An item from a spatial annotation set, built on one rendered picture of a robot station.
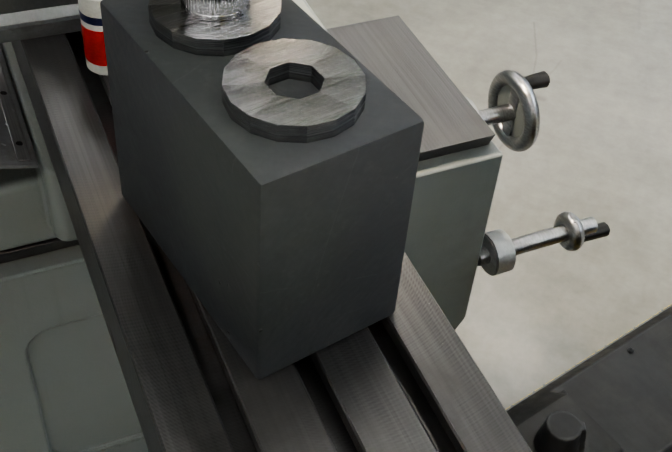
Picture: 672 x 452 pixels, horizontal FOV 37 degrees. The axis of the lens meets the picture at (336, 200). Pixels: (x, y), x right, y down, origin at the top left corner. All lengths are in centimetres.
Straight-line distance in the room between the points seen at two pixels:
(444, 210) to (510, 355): 71
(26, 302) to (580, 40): 194
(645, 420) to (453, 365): 47
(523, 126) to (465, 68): 117
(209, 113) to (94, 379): 70
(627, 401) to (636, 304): 94
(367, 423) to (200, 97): 25
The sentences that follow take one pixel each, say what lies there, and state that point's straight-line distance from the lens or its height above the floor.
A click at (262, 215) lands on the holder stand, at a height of 108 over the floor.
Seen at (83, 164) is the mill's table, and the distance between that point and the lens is 88.
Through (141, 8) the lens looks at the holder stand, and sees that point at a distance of 72.
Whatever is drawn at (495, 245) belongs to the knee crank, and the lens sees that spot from 138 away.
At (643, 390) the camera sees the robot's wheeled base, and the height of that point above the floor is 59.
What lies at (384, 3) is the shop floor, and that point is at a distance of 280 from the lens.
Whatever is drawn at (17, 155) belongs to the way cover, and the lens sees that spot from 101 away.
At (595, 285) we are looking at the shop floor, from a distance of 211.
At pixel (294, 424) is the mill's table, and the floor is 92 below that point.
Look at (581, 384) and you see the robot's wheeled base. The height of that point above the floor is 59.
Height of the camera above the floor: 150
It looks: 44 degrees down
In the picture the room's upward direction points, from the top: 5 degrees clockwise
